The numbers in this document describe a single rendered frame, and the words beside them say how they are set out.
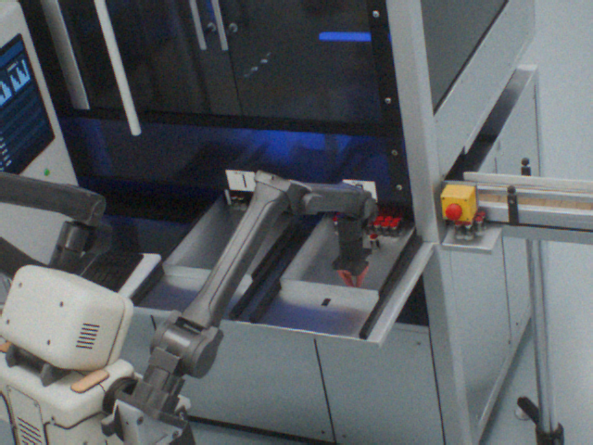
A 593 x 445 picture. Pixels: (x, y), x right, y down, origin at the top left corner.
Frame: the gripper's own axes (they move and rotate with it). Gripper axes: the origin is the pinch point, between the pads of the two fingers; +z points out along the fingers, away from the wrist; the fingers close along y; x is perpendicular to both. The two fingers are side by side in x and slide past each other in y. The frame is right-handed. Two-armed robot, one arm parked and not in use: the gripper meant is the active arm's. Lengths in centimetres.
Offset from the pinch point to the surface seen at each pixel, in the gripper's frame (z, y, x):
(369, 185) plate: -17.5, 22.4, 3.9
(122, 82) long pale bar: -45, 11, 65
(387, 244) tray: -1.7, 22.3, -0.1
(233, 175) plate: -17, 22, 43
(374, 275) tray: 0.4, 8.9, -1.6
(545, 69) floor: 43, 304, 30
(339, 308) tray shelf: 2.8, -4.6, 2.3
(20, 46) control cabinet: -56, 5, 90
